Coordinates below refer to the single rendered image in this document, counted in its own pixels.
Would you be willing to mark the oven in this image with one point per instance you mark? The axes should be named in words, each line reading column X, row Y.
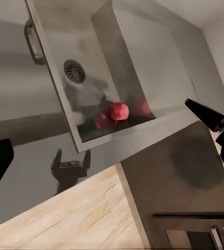
column 189, row 231

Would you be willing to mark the vidalia onion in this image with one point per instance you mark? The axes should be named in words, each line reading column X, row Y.
column 118, row 112

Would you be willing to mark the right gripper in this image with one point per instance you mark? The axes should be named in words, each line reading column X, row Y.
column 213, row 119

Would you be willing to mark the drop in sink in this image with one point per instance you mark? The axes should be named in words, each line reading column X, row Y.
column 121, row 53

